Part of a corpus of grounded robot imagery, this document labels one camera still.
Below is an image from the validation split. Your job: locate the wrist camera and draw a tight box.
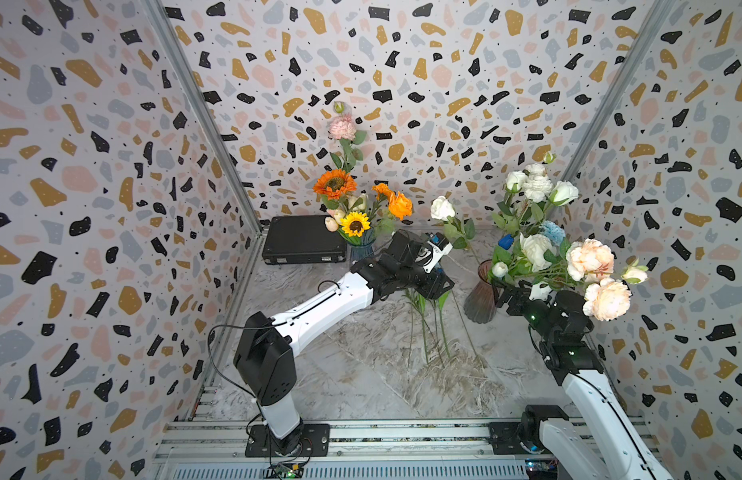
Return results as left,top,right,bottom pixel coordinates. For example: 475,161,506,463
529,282,552,302
416,233,453,273

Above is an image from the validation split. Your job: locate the aluminium front rail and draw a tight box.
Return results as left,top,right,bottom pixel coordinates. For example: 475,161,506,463
151,416,663,480

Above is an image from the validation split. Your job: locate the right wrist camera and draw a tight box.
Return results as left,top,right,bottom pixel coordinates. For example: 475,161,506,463
529,282,552,302

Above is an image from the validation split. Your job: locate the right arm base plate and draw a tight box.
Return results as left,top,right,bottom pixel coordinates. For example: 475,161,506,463
488,418,578,455

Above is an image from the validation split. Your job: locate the yellow sunflower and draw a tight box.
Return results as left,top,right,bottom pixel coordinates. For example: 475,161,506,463
340,212,371,238

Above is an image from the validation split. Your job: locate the purple ribbed glass vase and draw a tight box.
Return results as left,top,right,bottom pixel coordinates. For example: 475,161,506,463
350,240,376,264

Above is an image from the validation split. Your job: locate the large orange gerbera flower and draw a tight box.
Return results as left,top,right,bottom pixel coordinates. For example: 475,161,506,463
313,169,357,200

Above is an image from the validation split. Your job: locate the light blue carnation right bouquet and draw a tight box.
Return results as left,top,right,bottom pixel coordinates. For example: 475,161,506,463
540,220,567,247

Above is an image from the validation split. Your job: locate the pink carnation stem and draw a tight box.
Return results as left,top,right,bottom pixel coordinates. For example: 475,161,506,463
329,101,367,173

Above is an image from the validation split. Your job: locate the small blue tulip flower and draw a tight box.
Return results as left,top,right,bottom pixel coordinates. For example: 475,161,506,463
434,292,452,359

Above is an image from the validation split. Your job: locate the white flower bouquet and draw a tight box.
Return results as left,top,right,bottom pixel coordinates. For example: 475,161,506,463
429,151,582,301

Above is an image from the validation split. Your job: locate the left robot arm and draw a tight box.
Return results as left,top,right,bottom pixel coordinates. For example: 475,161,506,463
232,230,454,453

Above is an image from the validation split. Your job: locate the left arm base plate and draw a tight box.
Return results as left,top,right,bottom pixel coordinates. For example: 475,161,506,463
245,422,331,458

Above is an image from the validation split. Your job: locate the black rectangular case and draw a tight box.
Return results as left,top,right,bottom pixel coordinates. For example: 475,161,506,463
262,215,347,265

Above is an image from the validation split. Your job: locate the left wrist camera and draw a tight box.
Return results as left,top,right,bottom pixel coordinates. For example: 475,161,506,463
416,233,453,273

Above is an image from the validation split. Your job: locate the orange marigold flower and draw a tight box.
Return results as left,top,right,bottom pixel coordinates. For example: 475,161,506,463
373,183,394,201

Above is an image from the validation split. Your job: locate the brown ribbed glass vase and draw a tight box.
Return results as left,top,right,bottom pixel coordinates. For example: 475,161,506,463
464,260,497,324

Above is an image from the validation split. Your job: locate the orange rose flower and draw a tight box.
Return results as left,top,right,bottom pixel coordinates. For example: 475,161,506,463
388,192,413,220

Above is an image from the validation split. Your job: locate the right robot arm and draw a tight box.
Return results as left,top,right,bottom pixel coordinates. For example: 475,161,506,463
496,287,672,479

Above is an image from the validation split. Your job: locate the white tulip bud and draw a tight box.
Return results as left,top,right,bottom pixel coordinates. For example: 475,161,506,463
491,261,509,279

